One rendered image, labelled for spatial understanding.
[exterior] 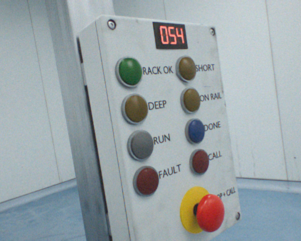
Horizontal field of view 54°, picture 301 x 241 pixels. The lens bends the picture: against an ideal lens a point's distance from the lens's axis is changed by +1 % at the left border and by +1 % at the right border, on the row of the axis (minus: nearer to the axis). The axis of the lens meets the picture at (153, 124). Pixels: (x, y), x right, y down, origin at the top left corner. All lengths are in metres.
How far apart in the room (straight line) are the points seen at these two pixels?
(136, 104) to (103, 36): 0.07
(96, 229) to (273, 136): 2.84
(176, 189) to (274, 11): 2.86
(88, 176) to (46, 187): 4.15
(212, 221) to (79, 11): 0.27
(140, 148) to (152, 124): 0.03
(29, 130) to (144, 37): 4.10
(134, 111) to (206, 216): 0.13
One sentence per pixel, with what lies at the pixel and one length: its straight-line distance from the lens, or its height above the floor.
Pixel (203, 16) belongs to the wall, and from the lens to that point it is 3.45.
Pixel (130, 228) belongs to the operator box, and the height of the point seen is 0.90.
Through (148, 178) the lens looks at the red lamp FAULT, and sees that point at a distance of 0.29.
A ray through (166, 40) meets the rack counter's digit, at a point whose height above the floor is 1.08.
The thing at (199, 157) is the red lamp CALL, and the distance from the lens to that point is 0.34.
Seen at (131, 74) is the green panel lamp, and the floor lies 1.04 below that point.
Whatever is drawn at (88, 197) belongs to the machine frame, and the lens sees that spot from 0.37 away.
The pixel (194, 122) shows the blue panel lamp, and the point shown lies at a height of 0.99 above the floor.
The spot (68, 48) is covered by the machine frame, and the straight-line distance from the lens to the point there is 0.35.
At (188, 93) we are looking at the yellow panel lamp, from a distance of 0.33.
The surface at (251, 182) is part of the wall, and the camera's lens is 3.34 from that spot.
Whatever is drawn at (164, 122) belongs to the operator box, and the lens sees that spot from 0.31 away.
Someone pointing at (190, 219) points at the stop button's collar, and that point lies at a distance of 0.34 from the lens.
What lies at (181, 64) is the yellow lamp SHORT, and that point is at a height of 1.05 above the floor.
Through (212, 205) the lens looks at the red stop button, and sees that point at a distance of 0.33.
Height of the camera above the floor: 1.01
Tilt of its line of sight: 4 degrees down
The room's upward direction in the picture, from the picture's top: 9 degrees counter-clockwise
